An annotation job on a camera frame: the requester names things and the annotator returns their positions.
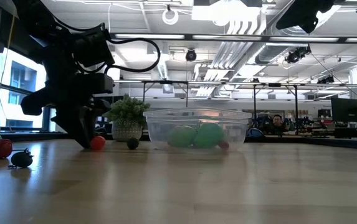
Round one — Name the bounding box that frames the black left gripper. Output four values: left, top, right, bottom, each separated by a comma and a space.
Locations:
20, 67, 115, 149

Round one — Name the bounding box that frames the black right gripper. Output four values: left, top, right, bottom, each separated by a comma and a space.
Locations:
275, 0, 338, 34

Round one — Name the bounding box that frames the round red toy tomato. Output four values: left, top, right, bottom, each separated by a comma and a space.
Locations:
90, 135, 107, 151

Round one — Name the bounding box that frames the toy blackberry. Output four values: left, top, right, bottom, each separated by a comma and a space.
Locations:
126, 137, 141, 151
7, 148, 35, 169

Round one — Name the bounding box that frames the clear plastic tupperware container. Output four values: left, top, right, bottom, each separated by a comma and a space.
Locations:
143, 107, 253, 153

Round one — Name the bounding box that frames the light green toy lime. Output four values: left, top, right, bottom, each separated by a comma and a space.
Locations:
167, 124, 199, 149

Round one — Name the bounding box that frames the green toy bell pepper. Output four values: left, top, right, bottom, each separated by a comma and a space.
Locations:
194, 122, 225, 149

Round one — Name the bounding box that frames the green artificial potted plant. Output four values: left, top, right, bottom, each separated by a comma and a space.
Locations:
103, 94, 151, 143

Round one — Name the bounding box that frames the large dark-framed window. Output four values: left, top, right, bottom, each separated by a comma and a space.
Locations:
0, 46, 54, 132

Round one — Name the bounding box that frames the long rig light bar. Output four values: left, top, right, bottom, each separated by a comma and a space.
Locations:
109, 30, 357, 44

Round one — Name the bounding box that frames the white conduit bundle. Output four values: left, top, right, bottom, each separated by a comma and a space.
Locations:
211, 12, 269, 71

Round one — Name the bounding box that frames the black robot arms cluster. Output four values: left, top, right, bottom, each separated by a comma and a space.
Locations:
285, 111, 318, 135

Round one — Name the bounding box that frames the person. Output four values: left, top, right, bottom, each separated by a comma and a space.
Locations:
270, 114, 287, 134

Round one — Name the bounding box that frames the black computer monitor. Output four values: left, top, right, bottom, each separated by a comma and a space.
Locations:
331, 98, 357, 123

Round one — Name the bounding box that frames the black round spotlight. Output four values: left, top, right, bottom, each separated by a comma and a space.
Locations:
185, 49, 198, 62

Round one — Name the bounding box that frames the blue rounded object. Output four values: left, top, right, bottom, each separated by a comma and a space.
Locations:
247, 127, 265, 139

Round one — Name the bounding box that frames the dark office desk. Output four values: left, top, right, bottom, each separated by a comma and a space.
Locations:
318, 126, 357, 141

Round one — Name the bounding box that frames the black hanging camera cluster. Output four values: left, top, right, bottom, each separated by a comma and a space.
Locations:
285, 45, 312, 65

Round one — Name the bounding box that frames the silver ribbed air duct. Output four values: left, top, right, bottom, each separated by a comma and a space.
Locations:
254, 18, 344, 65

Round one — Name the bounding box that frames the black metal rig frame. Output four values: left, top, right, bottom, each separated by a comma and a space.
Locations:
142, 80, 189, 108
252, 82, 300, 128

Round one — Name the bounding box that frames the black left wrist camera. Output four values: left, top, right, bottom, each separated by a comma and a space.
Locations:
72, 23, 116, 68

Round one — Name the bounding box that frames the white cable coil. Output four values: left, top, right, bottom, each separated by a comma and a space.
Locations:
161, 8, 179, 26

